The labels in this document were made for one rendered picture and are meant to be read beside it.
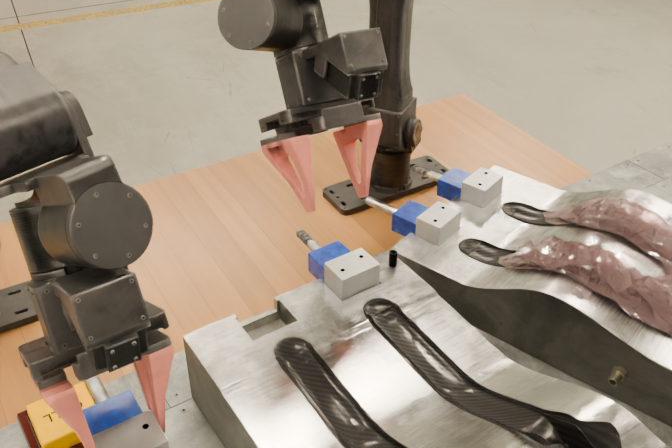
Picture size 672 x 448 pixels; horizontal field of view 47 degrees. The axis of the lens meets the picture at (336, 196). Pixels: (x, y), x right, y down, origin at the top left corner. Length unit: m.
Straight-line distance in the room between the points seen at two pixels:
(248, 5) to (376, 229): 0.49
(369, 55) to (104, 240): 0.30
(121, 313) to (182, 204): 0.66
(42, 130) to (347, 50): 0.26
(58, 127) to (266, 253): 0.52
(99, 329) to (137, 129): 2.59
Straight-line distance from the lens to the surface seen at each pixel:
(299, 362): 0.78
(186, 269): 1.04
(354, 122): 0.75
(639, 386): 0.88
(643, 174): 1.30
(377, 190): 1.15
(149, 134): 3.04
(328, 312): 0.82
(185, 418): 0.86
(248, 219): 1.12
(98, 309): 0.52
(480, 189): 1.04
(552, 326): 0.89
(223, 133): 3.00
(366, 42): 0.69
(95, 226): 0.52
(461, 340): 0.81
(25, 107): 0.58
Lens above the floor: 1.44
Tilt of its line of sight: 34 degrees down
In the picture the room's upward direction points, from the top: straight up
